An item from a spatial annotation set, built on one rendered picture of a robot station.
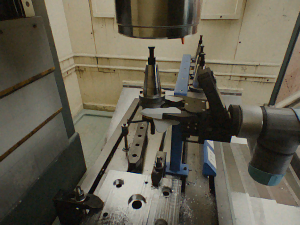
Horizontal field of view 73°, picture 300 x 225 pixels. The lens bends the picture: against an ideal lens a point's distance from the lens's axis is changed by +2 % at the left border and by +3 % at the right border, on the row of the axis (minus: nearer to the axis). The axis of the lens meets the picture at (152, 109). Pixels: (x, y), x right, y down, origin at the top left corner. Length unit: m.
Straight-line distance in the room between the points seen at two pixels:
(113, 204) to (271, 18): 1.30
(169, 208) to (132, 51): 1.16
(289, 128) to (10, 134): 0.71
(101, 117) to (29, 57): 1.09
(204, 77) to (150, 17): 0.16
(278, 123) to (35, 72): 0.70
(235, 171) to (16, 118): 0.90
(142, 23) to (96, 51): 1.29
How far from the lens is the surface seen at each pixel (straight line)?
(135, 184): 0.64
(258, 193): 1.01
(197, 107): 0.45
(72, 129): 1.07
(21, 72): 0.73
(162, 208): 0.59
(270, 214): 0.97
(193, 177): 0.79
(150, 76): 0.43
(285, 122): 0.48
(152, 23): 0.34
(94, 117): 1.77
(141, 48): 1.49
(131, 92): 1.57
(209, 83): 0.42
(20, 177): 0.81
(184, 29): 0.36
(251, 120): 0.46
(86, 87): 1.77
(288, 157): 0.53
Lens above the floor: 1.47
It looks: 29 degrees down
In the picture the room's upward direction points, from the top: straight up
